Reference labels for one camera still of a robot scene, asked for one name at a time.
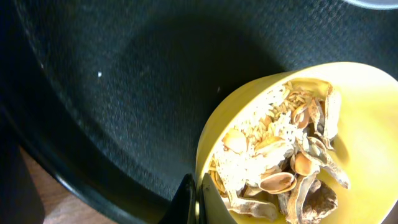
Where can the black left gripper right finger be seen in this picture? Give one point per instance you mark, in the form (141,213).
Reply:
(211,208)

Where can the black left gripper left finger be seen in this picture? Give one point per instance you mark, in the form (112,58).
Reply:
(182,207)

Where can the round black tray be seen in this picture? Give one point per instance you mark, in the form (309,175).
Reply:
(111,96)

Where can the grey round plate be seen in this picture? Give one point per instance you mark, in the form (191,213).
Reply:
(375,4)

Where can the yellow bowl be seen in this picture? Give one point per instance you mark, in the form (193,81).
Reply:
(365,147)

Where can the black rectangular tray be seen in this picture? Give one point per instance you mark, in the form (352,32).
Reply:
(20,200)

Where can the food scraps and shells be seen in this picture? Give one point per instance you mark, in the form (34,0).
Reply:
(268,161)

